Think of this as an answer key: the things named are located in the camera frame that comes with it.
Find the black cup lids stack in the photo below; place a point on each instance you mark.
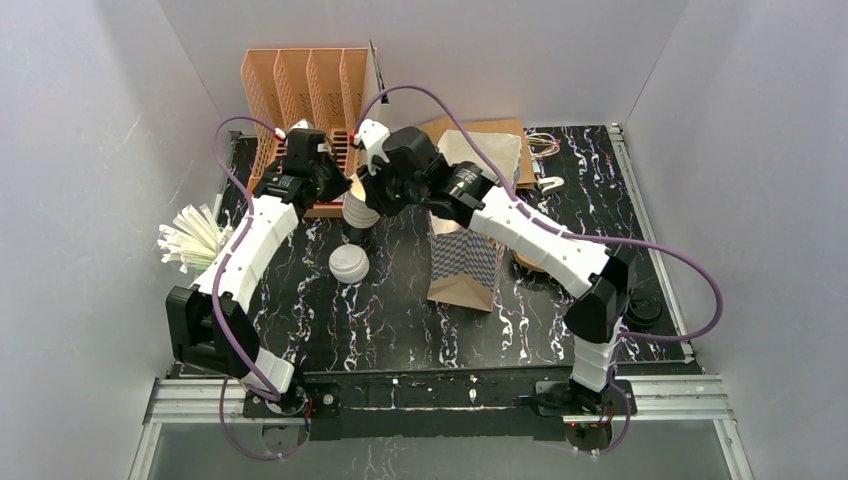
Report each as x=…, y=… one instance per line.
x=644, y=310

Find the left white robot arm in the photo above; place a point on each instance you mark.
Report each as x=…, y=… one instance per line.
x=208, y=322

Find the brown pulp cup carrier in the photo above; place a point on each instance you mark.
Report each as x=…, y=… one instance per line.
x=540, y=259

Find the stack of white cup lids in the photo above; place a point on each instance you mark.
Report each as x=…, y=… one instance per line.
x=349, y=263

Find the brown kraft paper bags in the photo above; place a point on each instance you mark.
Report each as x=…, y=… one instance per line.
x=502, y=141

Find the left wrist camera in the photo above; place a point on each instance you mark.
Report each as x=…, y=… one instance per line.
x=303, y=127

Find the white clip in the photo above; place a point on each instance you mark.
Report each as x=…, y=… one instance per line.
x=549, y=185

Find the blue checkered paper bag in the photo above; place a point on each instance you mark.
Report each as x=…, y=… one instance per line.
x=465, y=266

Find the orange plastic file rack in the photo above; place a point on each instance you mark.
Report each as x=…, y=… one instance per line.
x=322, y=85

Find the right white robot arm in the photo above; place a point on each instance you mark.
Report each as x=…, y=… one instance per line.
x=599, y=278

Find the colourful bag handles bundle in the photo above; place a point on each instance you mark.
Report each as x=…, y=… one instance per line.
x=542, y=144

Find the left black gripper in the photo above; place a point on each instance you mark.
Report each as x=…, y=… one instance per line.
x=328, y=183

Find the green cup of straws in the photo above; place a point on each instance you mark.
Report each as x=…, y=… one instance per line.
x=193, y=240

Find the stack of white paper cups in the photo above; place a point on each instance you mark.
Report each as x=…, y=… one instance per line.
x=358, y=218

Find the grey folder in rack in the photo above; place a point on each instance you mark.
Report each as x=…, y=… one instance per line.
x=374, y=107

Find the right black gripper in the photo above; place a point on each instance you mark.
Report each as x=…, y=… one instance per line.
x=374, y=192

